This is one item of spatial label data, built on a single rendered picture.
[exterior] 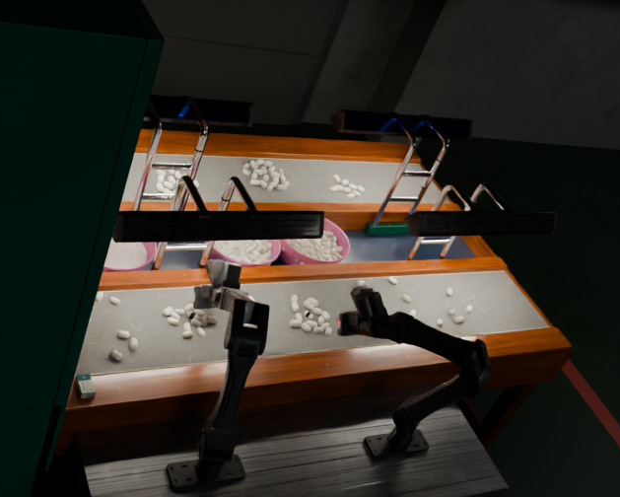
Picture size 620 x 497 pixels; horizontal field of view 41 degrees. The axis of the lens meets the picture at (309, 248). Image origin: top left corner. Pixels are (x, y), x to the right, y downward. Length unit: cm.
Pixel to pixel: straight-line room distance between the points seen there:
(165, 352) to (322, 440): 51
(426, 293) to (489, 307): 25
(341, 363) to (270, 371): 24
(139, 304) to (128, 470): 52
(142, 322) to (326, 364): 54
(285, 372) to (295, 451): 22
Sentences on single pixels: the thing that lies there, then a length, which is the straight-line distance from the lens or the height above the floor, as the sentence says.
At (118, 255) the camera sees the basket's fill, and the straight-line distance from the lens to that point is 261.
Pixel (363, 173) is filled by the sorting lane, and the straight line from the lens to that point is 346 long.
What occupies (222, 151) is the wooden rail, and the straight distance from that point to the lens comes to 319.
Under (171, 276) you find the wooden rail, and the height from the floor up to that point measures 76.
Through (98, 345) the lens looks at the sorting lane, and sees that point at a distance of 233.
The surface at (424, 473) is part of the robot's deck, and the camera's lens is 250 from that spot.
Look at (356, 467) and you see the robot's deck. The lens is 241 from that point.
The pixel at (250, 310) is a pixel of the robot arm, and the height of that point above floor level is 107.
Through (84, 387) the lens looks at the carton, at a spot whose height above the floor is 78.
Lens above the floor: 242
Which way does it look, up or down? 35 degrees down
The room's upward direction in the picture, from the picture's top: 24 degrees clockwise
